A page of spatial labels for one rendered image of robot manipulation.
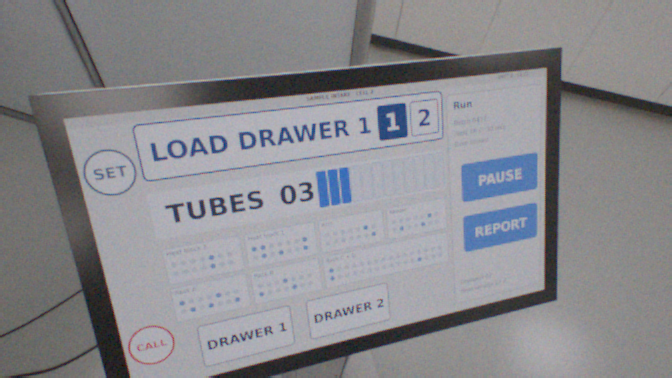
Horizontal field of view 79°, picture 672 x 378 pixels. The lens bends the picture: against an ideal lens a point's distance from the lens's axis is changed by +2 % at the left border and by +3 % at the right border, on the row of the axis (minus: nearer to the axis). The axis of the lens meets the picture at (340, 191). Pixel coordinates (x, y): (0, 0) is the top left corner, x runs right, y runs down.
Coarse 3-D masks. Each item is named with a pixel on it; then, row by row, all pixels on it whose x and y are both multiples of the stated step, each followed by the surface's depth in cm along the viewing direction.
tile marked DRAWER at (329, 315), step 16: (368, 288) 44; (384, 288) 45; (320, 304) 43; (336, 304) 44; (352, 304) 44; (368, 304) 45; (384, 304) 45; (320, 320) 43; (336, 320) 44; (352, 320) 44; (368, 320) 45; (384, 320) 46; (320, 336) 44
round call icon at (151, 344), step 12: (156, 324) 39; (168, 324) 39; (132, 336) 38; (144, 336) 39; (156, 336) 39; (168, 336) 39; (132, 348) 39; (144, 348) 39; (156, 348) 39; (168, 348) 40; (132, 360) 39; (144, 360) 39; (156, 360) 40; (168, 360) 40
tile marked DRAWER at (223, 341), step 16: (288, 304) 42; (224, 320) 41; (240, 320) 41; (256, 320) 41; (272, 320) 42; (288, 320) 42; (208, 336) 40; (224, 336) 41; (240, 336) 41; (256, 336) 42; (272, 336) 42; (288, 336) 43; (208, 352) 41; (224, 352) 41; (240, 352) 42; (256, 352) 42
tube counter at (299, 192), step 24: (336, 168) 41; (360, 168) 41; (384, 168) 42; (408, 168) 43; (432, 168) 43; (288, 192) 40; (312, 192) 40; (336, 192) 41; (360, 192) 42; (384, 192) 43; (408, 192) 43; (288, 216) 40
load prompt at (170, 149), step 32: (416, 96) 41; (160, 128) 36; (192, 128) 36; (224, 128) 37; (256, 128) 38; (288, 128) 39; (320, 128) 39; (352, 128) 40; (384, 128) 41; (416, 128) 42; (160, 160) 36; (192, 160) 37; (224, 160) 38; (256, 160) 38; (288, 160) 39
